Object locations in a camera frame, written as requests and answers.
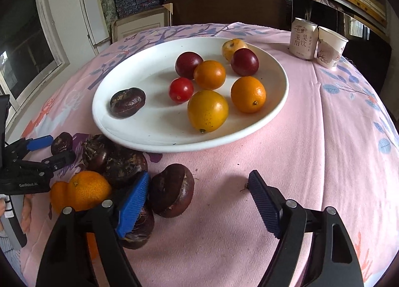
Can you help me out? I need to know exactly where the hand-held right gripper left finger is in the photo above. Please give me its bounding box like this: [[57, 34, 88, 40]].
[[36, 171, 151, 287]]

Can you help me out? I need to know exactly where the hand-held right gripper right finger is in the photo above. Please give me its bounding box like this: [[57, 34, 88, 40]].
[[248, 170, 365, 287]]

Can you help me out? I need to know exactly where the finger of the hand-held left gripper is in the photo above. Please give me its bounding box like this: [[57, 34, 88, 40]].
[[42, 150, 76, 171], [6, 135, 54, 154]]

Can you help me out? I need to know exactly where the dark water chestnut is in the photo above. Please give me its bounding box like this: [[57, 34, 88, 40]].
[[51, 132, 74, 155], [120, 204, 155, 250], [109, 88, 146, 118], [103, 146, 148, 189], [82, 134, 113, 173], [149, 163, 195, 219]]

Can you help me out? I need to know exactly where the small orange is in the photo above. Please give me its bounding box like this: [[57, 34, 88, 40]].
[[231, 76, 267, 114], [50, 181, 71, 214]]

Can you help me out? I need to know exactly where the mandarin orange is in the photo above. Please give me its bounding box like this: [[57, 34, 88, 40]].
[[67, 170, 113, 212], [86, 232, 100, 261]]

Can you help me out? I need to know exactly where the white plate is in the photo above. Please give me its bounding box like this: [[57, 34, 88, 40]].
[[92, 36, 289, 153]]

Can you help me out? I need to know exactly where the yellow orange round fruit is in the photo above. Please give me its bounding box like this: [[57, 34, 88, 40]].
[[187, 89, 229, 134], [193, 60, 226, 91]]

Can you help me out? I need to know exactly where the red cherry tomato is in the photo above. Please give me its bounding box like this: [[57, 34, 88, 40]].
[[169, 77, 194, 103]]

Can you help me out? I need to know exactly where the dark red plum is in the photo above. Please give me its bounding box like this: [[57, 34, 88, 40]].
[[231, 48, 259, 76], [175, 52, 204, 79]]

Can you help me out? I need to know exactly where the pale yellow fruit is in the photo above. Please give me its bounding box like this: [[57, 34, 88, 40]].
[[221, 39, 249, 62]]

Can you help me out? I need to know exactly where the person's left forearm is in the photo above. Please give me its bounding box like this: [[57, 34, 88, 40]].
[[0, 225, 22, 275]]

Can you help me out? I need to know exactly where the pink printed tablecloth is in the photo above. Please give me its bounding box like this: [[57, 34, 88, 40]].
[[19, 22, 399, 287]]

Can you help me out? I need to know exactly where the white framed window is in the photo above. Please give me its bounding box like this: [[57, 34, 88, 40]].
[[0, 0, 71, 119]]

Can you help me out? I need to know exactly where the pale framed panel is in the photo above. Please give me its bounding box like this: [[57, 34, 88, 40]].
[[111, 3, 173, 42]]

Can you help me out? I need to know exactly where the white paper cup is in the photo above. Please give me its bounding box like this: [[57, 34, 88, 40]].
[[315, 26, 349, 70]]

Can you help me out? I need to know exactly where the pale drink can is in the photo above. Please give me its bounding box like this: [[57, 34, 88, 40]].
[[289, 17, 319, 61]]

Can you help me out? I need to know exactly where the dark wooden board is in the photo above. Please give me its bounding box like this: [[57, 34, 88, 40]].
[[170, 0, 294, 30]]

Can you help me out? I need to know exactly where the dark glass panel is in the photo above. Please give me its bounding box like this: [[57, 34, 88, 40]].
[[291, 0, 393, 88]]

